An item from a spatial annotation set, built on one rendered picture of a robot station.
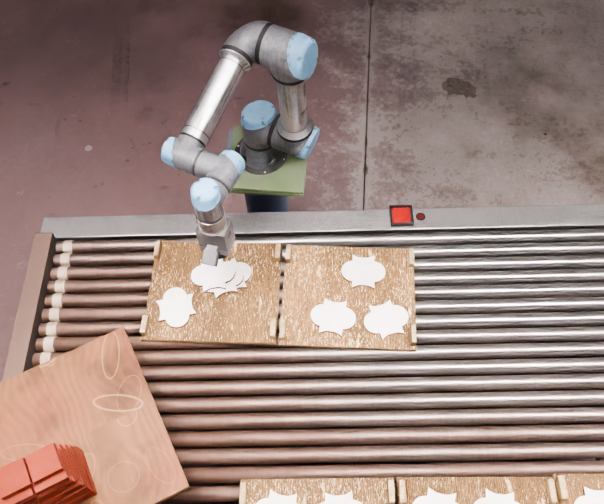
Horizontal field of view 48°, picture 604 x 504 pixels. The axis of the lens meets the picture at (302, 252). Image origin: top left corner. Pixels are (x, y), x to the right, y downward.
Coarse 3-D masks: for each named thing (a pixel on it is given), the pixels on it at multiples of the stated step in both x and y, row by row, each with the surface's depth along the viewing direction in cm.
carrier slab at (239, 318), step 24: (168, 264) 218; (192, 264) 218; (264, 264) 217; (168, 288) 214; (192, 288) 214; (240, 288) 213; (264, 288) 213; (216, 312) 209; (240, 312) 209; (264, 312) 209; (144, 336) 206; (168, 336) 205; (192, 336) 205; (216, 336) 205; (240, 336) 205; (264, 336) 204
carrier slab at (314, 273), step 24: (288, 264) 217; (312, 264) 217; (336, 264) 217; (384, 264) 216; (288, 288) 213; (312, 288) 212; (336, 288) 212; (360, 288) 212; (384, 288) 212; (408, 288) 211; (288, 312) 208; (360, 312) 208; (408, 312) 207; (288, 336) 204; (312, 336) 204; (336, 336) 204; (360, 336) 204; (408, 336) 203
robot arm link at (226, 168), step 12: (204, 156) 179; (216, 156) 179; (228, 156) 178; (240, 156) 180; (204, 168) 178; (216, 168) 177; (228, 168) 177; (240, 168) 180; (216, 180) 175; (228, 180) 177; (228, 192) 178
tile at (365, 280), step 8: (344, 264) 215; (352, 264) 215; (360, 264) 215; (368, 264) 215; (376, 264) 215; (344, 272) 214; (352, 272) 214; (360, 272) 214; (368, 272) 214; (376, 272) 213; (384, 272) 213; (352, 280) 212; (360, 280) 212; (368, 280) 212; (376, 280) 212; (352, 288) 212
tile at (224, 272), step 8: (224, 264) 214; (192, 272) 213; (200, 272) 213; (208, 272) 213; (216, 272) 213; (224, 272) 213; (232, 272) 212; (192, 280) 211; (200, 280) 211; (208, 280) 211; (216, 280) 211; (224, 280) 211; (208, 288) 210; (216, 288) 211; (224, 288) 210
